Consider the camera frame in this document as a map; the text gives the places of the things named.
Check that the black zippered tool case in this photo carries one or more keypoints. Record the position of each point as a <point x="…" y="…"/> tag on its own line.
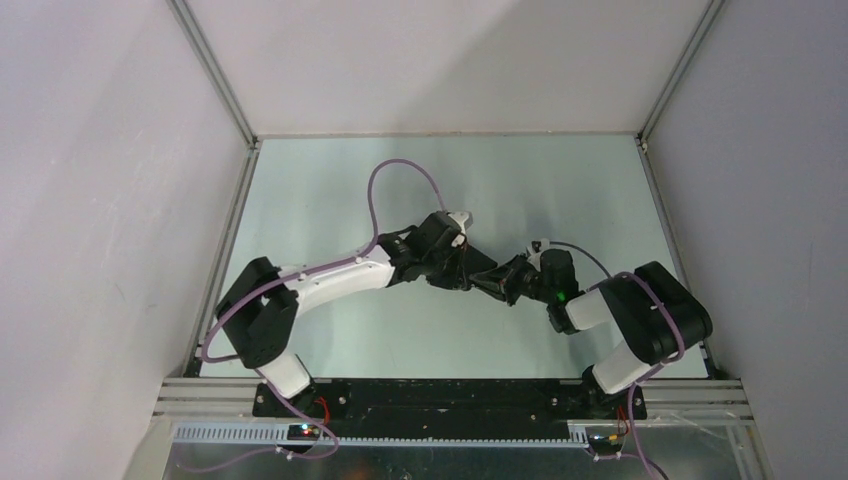
<point x="455" y="272"/>

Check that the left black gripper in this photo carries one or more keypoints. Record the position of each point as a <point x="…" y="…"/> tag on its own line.
<point x="449" y="248"/>

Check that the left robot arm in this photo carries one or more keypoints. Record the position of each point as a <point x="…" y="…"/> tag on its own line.
<point x="259" y="311"/>

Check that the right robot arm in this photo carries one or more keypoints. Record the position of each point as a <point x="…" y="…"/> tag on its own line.
<point x="659" y="319"/>

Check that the aluminium frame post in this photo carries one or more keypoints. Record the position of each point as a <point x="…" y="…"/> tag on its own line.
<point x="691" y="48"/>
<point x="204" y="52"/>

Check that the left aluminium frame post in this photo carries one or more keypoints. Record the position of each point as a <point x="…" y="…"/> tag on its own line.
<point x="204" y="52"/>

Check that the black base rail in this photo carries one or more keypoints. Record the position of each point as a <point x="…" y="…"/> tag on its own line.
<point x="457" y="410"/>

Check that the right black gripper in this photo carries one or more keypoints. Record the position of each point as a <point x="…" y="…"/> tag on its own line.
<point x="501" y="282"/>

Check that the right aluminium frame post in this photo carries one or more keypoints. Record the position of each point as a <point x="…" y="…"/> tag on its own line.
<point x="691" y="48"/>

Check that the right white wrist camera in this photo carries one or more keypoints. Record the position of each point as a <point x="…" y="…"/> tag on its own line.
<point x="537" y="247"/>

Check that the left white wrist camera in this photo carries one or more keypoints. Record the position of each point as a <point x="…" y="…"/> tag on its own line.
<point x="464" y="220"/>

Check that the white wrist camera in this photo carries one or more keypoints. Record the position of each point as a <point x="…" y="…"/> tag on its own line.
<point x="537" y="247"/>
<point x="464" y="220"/>

